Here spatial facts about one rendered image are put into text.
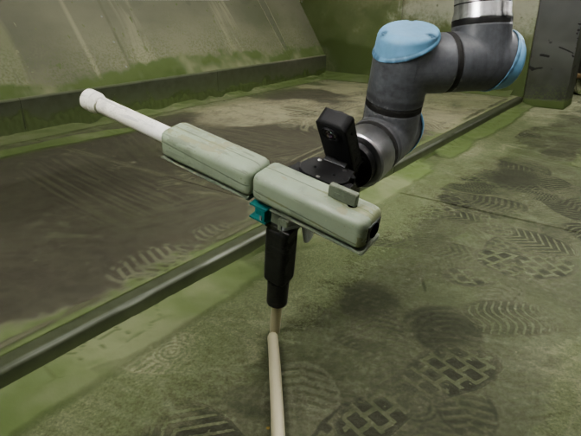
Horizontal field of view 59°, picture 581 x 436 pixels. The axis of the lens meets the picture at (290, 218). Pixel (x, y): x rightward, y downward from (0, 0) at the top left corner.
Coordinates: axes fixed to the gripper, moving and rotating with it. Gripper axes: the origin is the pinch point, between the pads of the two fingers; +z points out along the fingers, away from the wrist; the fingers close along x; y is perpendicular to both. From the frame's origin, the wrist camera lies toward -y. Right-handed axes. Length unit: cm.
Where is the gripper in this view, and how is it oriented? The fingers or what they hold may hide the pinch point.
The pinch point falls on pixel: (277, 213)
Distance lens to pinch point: 62.9
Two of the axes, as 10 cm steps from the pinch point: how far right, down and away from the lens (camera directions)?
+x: -8.2, -3.9, 4.1
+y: -0.7, 7.9, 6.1
